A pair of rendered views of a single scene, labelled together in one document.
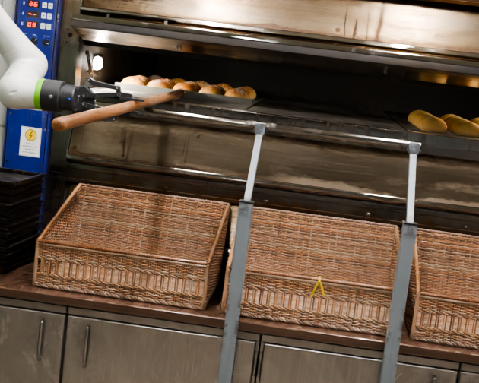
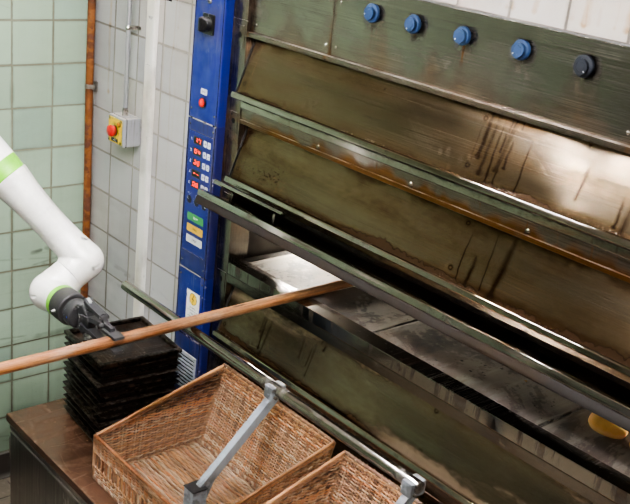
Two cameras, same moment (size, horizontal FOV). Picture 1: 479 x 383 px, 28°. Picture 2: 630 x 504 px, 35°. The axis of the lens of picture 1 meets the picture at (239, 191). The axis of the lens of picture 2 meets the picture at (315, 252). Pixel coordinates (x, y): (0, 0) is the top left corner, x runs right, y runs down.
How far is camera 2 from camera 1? 2.34 m
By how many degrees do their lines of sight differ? 43
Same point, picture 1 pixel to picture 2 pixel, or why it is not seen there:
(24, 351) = not seen: outside the picture
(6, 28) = (44, 226)
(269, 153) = (381, 397)
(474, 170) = not seen: outside the picture
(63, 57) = (222, 224)
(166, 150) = (293, 356)
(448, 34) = (583, 313)
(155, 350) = not seen: outside the picture
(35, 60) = (75, 260)
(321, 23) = (435, 253)
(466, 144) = (594, 482)
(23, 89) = (39, 295)
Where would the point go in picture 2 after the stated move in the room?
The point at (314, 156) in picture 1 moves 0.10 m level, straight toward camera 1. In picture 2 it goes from (424, 420) to (398, 430)
